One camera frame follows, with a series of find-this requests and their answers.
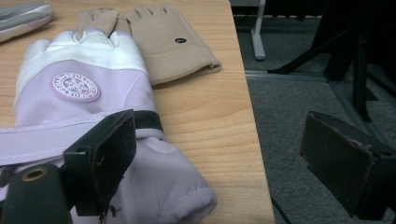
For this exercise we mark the grey glove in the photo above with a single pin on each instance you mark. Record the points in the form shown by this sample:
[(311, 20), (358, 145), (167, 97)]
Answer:
[(21, 18)]

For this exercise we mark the lilac and white glove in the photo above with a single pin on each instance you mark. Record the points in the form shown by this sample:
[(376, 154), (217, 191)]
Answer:
[(87, 105)]

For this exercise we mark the beige glove with dark label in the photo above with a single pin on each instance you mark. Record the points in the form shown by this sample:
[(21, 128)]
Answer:
[(168, 53)]

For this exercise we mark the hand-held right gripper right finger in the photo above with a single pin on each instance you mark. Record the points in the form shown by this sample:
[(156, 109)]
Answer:
[(339, 165)]

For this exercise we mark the white metal stand leg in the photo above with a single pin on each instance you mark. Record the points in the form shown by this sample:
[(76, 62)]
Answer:
[(258, 37)]

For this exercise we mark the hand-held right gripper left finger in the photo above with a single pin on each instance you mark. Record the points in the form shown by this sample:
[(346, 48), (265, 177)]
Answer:
[(102, 155)]

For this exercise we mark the black stand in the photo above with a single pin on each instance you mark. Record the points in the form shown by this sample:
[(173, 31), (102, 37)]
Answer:
[(361, 56)]

